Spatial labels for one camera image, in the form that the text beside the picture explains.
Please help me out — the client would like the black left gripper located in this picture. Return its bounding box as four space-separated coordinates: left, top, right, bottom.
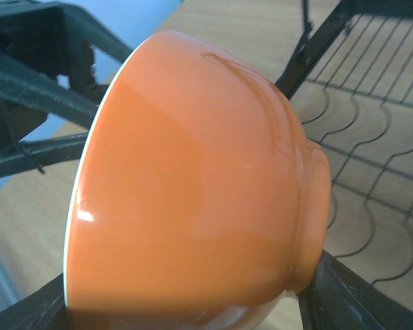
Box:
0 1 106 149

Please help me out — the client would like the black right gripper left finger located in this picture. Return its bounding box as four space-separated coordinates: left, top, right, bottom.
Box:
0 274 69 330

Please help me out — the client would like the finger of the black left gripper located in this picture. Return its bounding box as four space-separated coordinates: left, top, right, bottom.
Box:
0 133 87 178

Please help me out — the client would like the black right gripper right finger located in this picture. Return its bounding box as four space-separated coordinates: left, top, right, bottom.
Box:
298 251 413 329

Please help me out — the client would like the orange bowl white inside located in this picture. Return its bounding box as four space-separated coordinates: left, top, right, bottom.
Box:
63 31 331 329

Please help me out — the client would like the black wire dish rack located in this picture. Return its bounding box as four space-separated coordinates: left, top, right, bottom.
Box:
277 1 413 311

